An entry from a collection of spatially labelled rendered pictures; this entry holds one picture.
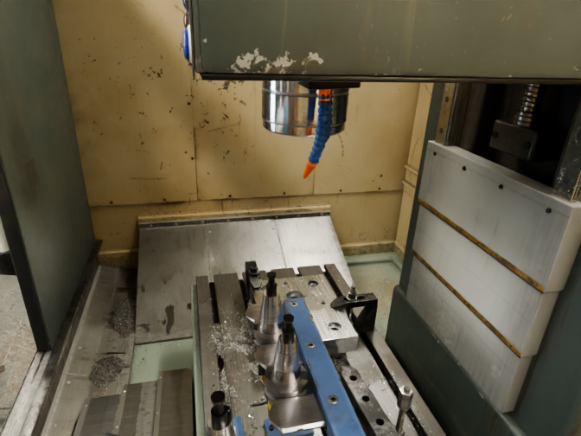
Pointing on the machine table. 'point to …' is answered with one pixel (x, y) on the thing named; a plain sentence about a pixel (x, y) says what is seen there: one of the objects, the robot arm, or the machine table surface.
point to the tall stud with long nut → (403, 407)
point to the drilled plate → (343, 340)
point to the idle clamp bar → (360, 398)
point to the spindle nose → (299, 109)
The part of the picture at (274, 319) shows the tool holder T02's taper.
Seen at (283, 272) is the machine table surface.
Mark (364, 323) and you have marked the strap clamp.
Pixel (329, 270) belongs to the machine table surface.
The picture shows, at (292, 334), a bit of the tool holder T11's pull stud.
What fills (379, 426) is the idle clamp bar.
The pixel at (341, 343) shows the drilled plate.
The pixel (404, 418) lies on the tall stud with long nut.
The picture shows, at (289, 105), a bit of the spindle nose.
